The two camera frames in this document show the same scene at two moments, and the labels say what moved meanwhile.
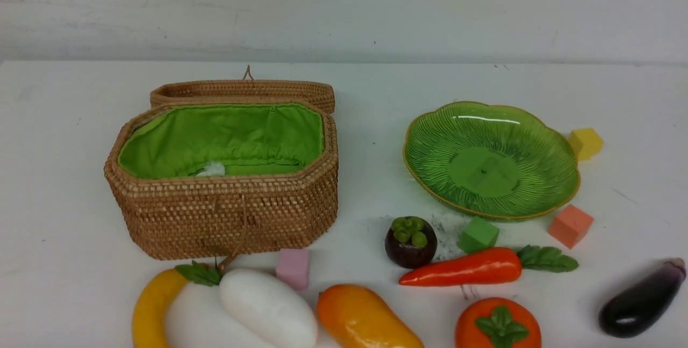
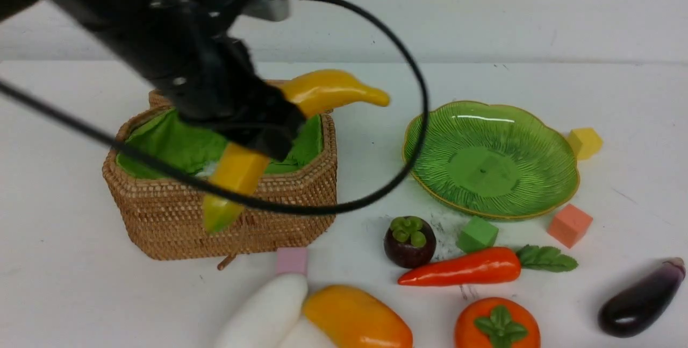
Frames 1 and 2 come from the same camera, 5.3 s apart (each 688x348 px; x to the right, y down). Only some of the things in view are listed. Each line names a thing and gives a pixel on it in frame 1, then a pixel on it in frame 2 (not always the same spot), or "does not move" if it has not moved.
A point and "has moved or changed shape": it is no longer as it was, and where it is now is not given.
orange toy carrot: (492, 265) does not move
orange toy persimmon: (497, 322) does not move
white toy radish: (240, 308) has moved or changed shape
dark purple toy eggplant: (633, 310) does not move
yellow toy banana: (149, 329) to (243, 168)
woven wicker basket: (192, 178) does not move
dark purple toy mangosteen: (410, 242) does not move
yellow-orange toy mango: (351, 316) has moved or changed shape
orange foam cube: (571, 225) does not move
